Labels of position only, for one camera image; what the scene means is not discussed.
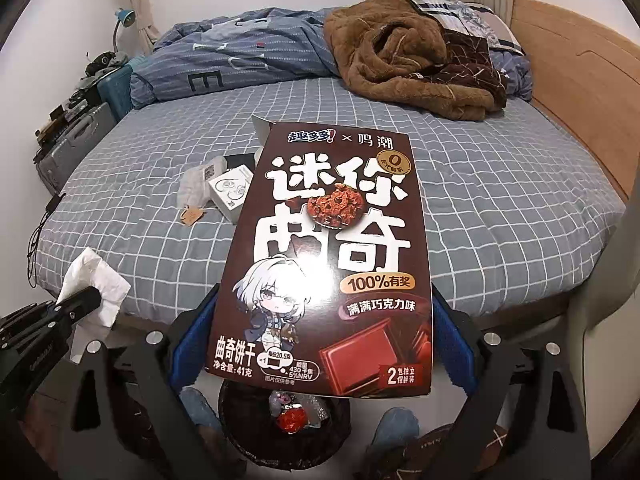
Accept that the patterned pillow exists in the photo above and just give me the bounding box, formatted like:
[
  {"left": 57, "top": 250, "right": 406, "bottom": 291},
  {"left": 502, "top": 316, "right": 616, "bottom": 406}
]
[{"left": 414, "top": 0, "right": 525, "bottom": 55}]

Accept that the wooden headboard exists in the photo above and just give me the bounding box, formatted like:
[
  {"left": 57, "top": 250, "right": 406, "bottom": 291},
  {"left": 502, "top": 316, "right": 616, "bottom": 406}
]
[{"left": 511, "top": 0, "right": 639, "bottom": 200}]

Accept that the blue striped duvet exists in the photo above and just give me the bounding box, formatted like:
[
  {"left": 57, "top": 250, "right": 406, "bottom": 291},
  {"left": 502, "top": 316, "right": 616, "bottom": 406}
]
[{"left": 130, "top": 8, "right": 534, "bottom": 108}]

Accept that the blue slipper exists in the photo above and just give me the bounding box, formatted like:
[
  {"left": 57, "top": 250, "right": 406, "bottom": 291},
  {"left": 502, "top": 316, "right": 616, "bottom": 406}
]
[
  {"left": 179, "top": 387, "right": 222, "bottom": 431},
  {"left": 367, "top": 406, "right": 420, "bottom": 455}
]

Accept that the left blue slipper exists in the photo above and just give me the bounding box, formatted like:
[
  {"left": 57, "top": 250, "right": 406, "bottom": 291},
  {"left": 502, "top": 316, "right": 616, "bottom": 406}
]
[{"left": 179, "top": 387, "right": 222, "bottom": 431}]

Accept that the teal suitcase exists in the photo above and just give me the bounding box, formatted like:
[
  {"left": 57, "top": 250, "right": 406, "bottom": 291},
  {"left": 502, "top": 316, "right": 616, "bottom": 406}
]
[{"left": 96, "top": 56, "right": 145, "bottom": 122}]

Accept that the brown cookie box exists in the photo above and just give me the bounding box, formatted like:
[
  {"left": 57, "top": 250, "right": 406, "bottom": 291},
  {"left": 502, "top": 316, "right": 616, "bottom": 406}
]
[{"left": 205, "top": 122, "right": 433, "bottom": 398}]

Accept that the black foil wrapper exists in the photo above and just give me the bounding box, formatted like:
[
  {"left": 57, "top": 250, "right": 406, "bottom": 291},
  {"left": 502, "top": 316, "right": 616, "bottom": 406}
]
[{"left": 224, "top": 153, "right": 256, "bottom": 172}]

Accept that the blue desk lamp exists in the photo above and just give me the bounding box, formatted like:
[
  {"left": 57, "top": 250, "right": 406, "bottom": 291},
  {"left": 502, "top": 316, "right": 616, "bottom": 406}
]
[{"left": 112, "top": 8, "right": 136, "bottom": 53}]

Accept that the white plastic bag with tag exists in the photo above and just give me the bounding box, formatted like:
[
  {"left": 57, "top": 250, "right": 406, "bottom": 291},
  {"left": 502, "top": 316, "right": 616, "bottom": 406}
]
[{"left": 177, "top": 156, "right": 227, "bottom": 226}]

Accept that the right blue slipper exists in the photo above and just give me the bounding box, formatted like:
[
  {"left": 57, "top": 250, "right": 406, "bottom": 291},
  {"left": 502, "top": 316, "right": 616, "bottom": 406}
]
[{"left": 367, "top": 406, "right": 420, "bottom": 455}]

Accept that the black cable at bedside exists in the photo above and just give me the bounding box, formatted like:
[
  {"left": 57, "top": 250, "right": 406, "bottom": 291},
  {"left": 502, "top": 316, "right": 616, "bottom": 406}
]
[{"left": 25, "top": 192, "right": 68, "bottom": 290}]

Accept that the small white cardboard box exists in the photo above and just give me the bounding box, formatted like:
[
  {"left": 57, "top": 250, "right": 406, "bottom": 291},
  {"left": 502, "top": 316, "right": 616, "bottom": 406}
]
[{"left": 206, "top": 165, "right": 253, "bottom": 224}]

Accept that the brown fleece blanket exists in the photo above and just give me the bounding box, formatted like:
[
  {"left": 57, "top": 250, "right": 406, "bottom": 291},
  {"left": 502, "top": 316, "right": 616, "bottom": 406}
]
[{"left": 323, "top": 0, "right": 506, "bottom": 122}]

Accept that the white tissue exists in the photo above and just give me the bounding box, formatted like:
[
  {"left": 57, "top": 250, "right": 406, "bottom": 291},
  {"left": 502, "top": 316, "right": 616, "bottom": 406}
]
[{"left": 56, "top": 248, "right": 131, "bottom": 364}]

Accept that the grey suitcase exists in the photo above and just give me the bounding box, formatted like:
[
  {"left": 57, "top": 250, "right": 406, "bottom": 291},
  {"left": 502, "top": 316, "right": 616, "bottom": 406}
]
[{"left": 34, "top": 102, "right": 116, "bottom": 195}]

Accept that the grey checked bed sheet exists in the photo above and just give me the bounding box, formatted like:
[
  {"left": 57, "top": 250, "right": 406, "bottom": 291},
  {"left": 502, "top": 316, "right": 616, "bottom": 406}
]
[{"left": 35, "top": 78, "right": 625, "bottom": 322}]

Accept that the clutter on suitcases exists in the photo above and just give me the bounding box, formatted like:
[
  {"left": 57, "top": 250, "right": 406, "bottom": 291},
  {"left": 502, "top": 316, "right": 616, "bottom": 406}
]
[{"left": 35, "top": 51, "right": 129, "bottom": 148}]

